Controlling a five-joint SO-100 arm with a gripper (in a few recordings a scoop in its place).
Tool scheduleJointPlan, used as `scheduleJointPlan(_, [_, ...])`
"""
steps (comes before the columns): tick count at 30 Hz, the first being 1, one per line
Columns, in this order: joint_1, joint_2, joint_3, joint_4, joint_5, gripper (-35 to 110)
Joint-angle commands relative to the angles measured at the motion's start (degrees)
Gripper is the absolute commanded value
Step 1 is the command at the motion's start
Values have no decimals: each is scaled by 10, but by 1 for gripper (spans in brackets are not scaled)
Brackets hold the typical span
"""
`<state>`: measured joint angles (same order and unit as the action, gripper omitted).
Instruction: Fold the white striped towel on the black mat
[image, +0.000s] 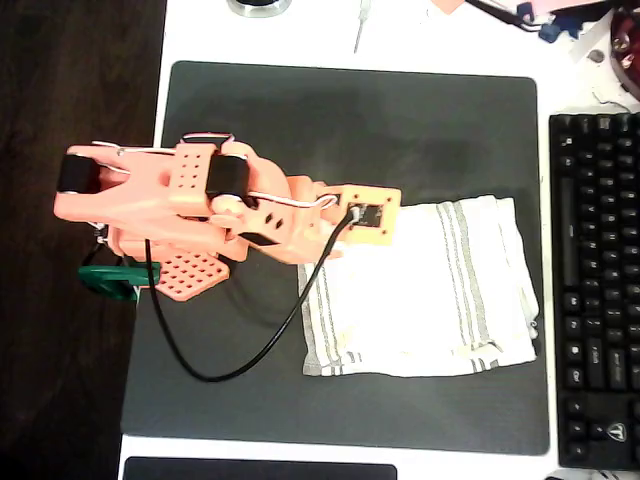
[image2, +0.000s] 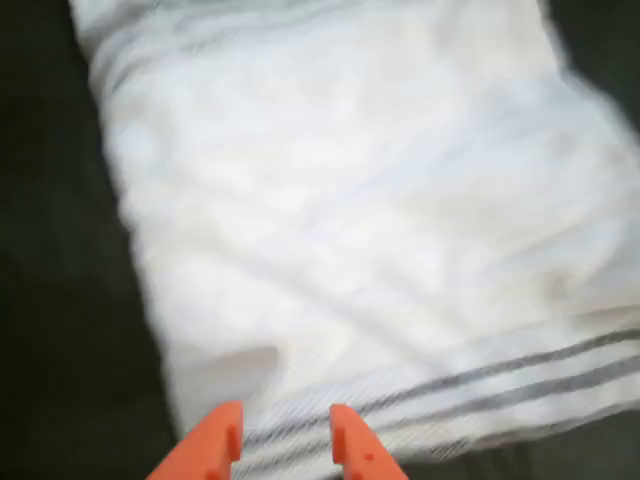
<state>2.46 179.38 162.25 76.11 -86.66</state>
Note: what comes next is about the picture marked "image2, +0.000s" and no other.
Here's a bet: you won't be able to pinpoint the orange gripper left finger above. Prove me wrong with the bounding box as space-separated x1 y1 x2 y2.
144 400 245 480

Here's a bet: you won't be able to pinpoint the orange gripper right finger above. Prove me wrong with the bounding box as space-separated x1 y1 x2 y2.
328 403 409 480

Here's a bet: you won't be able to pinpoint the white striped towel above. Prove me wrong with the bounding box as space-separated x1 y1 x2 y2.
67 0 640 480

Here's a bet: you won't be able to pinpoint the dark grey desk mat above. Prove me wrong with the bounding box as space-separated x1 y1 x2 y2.
0 0 640 480

